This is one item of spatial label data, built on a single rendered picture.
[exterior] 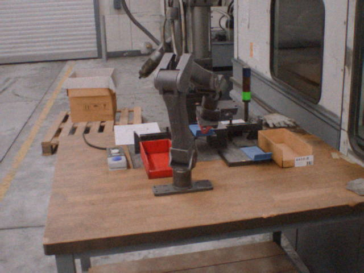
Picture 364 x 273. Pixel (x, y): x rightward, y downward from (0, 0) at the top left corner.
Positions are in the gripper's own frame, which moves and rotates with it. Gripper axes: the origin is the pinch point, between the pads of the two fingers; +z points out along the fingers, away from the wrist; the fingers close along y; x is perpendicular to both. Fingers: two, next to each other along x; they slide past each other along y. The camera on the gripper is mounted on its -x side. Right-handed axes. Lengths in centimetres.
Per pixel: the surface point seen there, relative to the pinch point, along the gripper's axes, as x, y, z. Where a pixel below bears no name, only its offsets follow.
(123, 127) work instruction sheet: 27, 38, 35
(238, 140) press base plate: -19.4, 8.3, 16.8
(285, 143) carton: -35.9, -2.3, 8.9
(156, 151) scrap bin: 17.5, 2.5, 12.8
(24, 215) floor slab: 96, 77, 166
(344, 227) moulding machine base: -61, -32, 34
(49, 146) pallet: 83, 193, 225
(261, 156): -18.1, -16.4, -2.6
